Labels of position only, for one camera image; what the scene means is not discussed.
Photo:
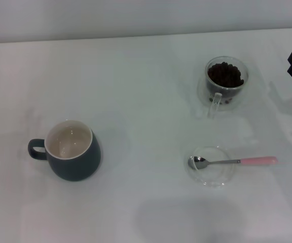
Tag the double-walled glass cup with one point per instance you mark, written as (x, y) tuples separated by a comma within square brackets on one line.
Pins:
[(214, 106)]

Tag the coffee beans pile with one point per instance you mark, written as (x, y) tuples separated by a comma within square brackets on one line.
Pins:
[(224, 74)]

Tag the small clear glass dish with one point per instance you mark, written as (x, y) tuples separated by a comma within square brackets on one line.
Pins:
[(212, 177)]

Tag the dark green ceramic mug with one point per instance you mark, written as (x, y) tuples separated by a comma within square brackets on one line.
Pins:
[(72, 167)]

